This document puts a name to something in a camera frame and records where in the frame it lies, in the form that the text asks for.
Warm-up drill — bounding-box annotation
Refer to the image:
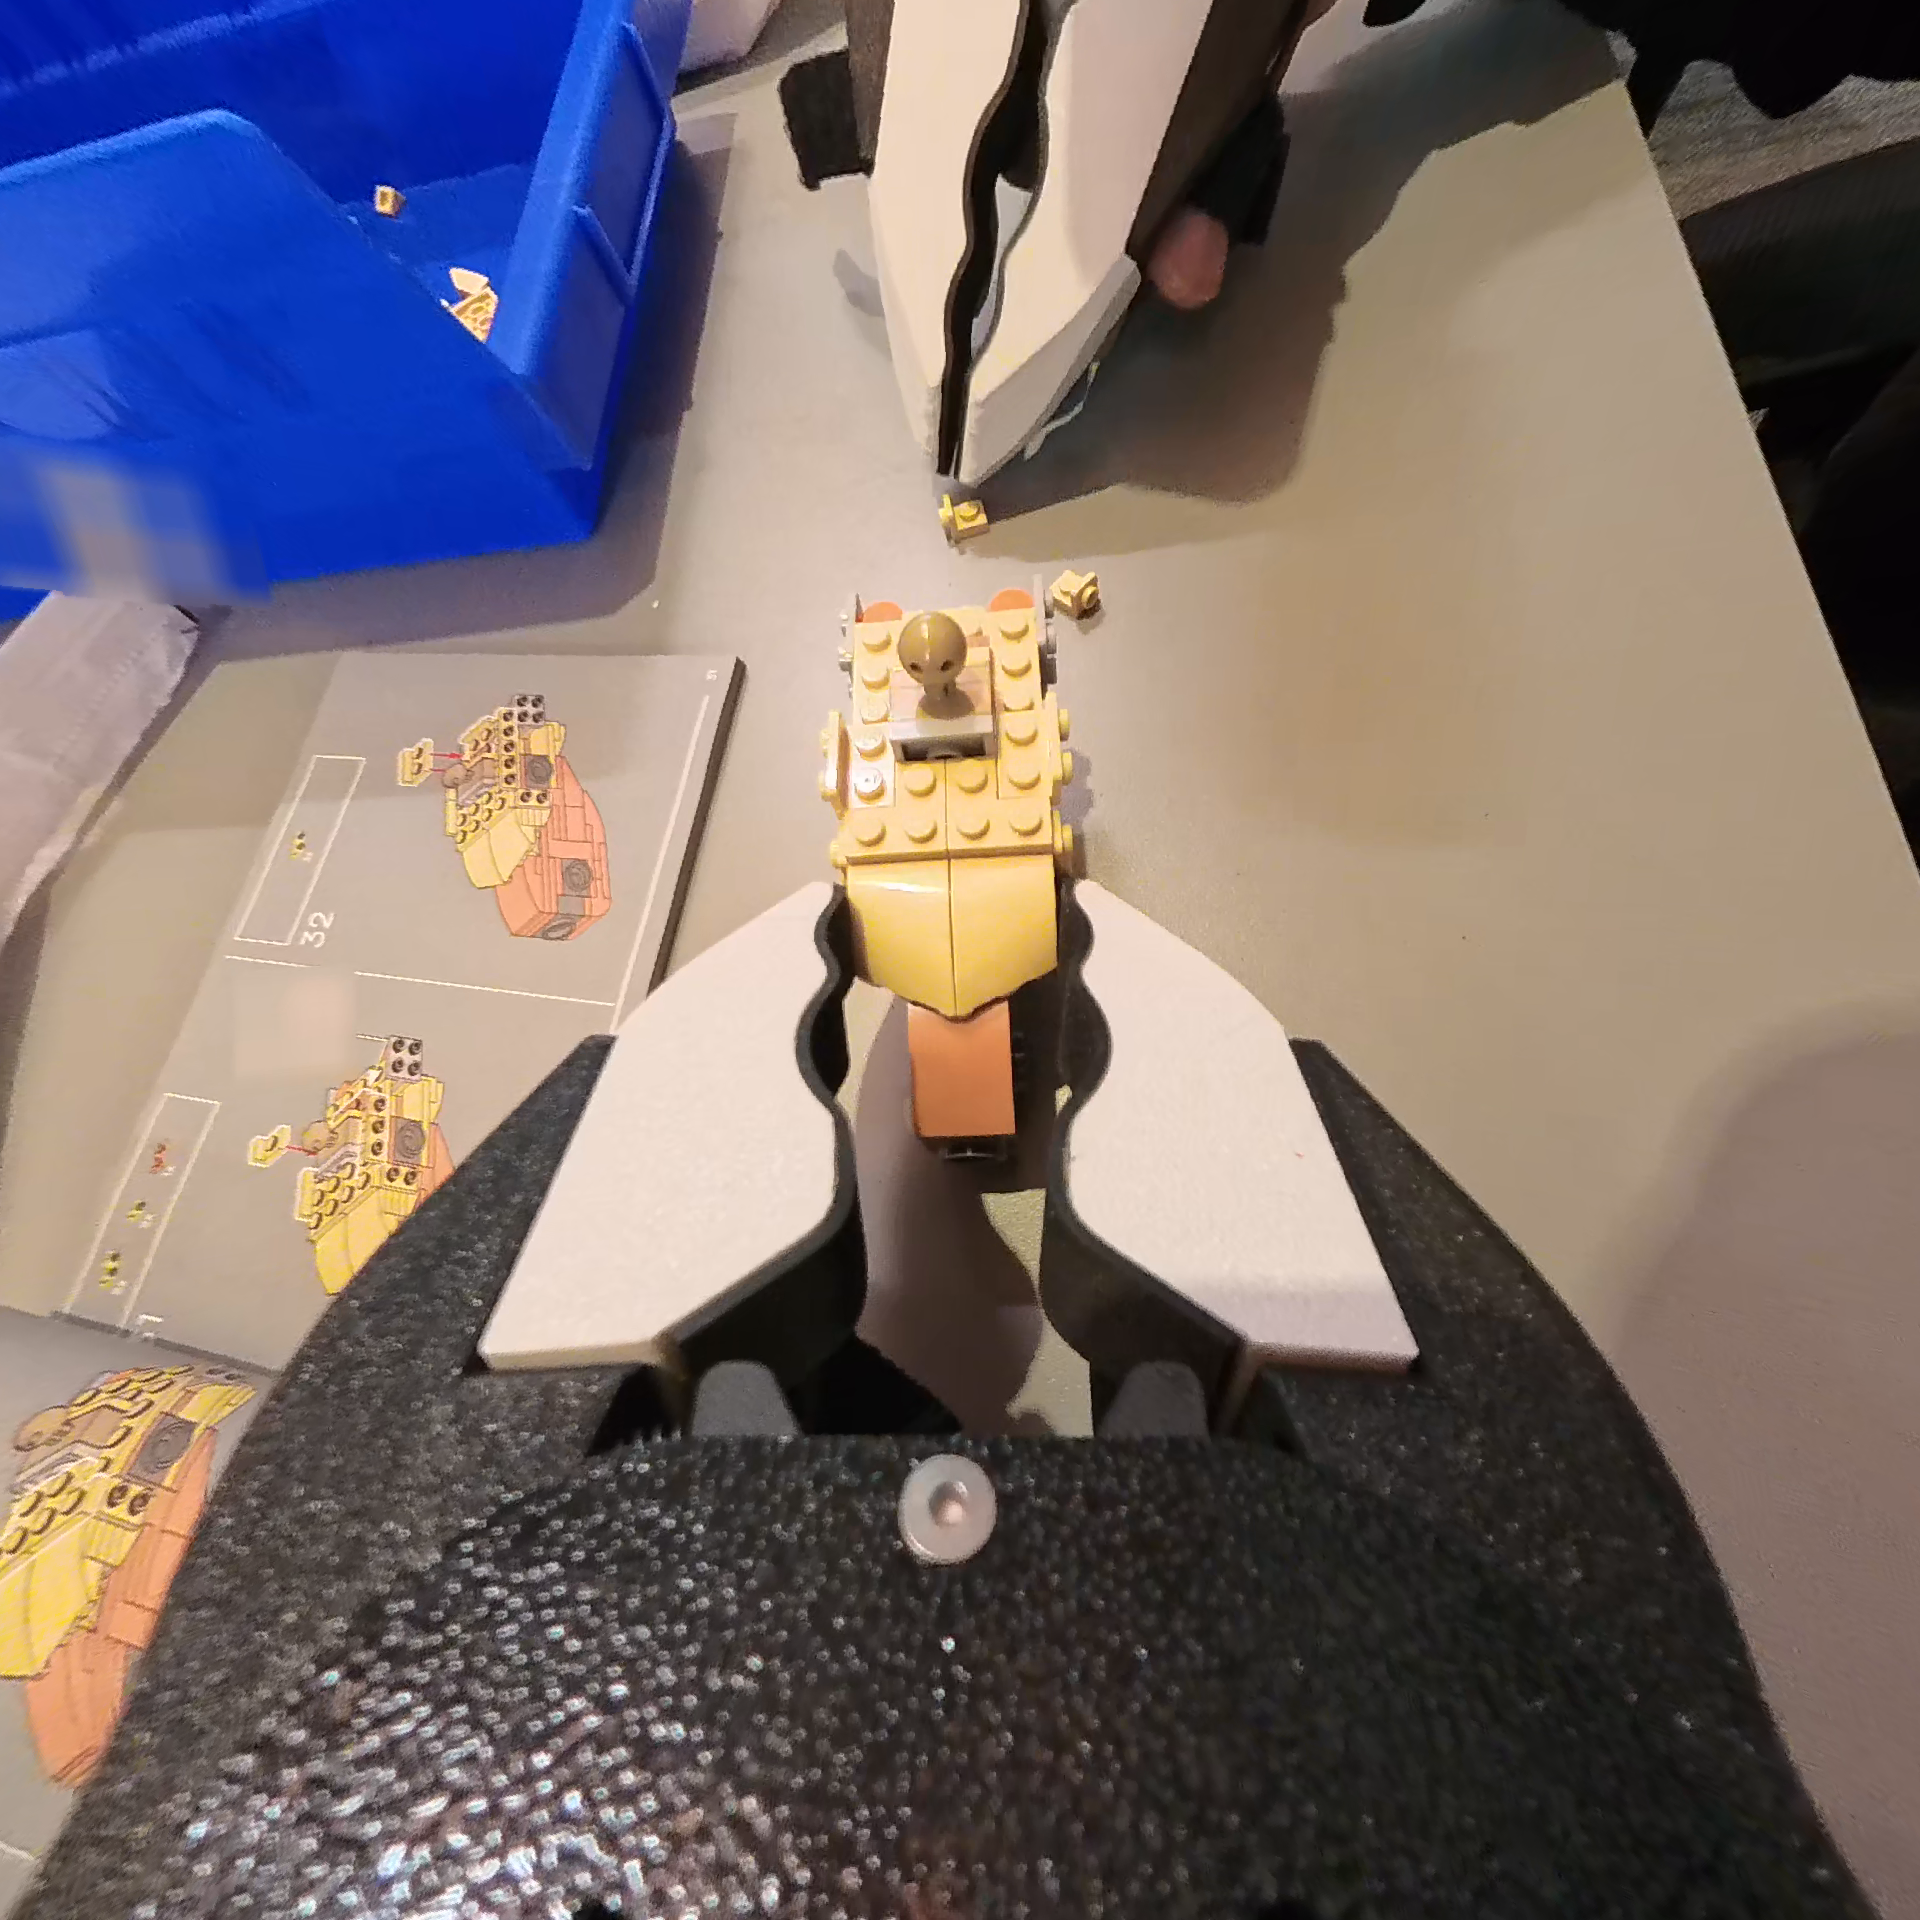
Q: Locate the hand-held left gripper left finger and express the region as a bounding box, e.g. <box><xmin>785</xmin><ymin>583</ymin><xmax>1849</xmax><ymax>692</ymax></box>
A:
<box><xmin>477</xmin><ymin>882</ymin><xmax>856</xmax><ymax>1374</ymax></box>

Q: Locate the heap of tan bricks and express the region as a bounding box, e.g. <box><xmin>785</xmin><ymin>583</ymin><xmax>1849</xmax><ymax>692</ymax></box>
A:
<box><xmin>371</xmin><ymin>185</ymin><xmax>500</xmax><ymax>344</ymax></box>

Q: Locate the grey instruction booklet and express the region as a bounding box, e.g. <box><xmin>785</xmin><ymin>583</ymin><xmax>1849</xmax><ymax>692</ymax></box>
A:
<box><xmin>0</xmin><ymin>652</ymin><xmax>746</xmax><ymax>1802</ymax></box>

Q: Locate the blue plastic bin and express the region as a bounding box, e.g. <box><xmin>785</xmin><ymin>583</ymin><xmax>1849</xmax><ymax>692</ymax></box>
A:
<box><xmin>0</xmin><ymin>0</ymin><xmax>695</xmax><ymax>627</ymax></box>

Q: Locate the tan brick vehicle model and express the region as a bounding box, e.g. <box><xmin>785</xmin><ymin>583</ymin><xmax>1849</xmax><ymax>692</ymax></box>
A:
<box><xmin>817</xmin><ymin>586</ymin><xmax>1084</xmax><ymax>1176</ymax></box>

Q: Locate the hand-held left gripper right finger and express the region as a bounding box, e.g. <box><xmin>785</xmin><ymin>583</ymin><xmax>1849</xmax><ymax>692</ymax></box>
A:
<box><xmin>1047</xmin><ymin>882</ymin><xmax>1420</xmax><ymax>1379</ymax></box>

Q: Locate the person's right hand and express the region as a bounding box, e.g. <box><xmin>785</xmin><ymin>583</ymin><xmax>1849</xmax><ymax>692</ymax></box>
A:
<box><xmin>1146</xmin><ymin>204</ymin><xmax>1238</xmax><ymax>314</ymax></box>

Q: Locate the grey desk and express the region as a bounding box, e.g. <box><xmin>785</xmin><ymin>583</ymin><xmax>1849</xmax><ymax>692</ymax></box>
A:
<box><xmin>0</xmin><ymin>31</ymin><xmax>1920</xmax><ymax>1920</ymax></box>

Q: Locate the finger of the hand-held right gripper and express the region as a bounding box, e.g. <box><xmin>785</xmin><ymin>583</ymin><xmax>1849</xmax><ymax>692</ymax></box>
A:
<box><xmin>957</xmin><ymin>0</ymin><xmax>1208</xmax><ymax>487</ymax></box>
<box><xmin>850</xmin><ymin>0</ymin><xmax>1054</xmax><ymax>482</ymax></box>

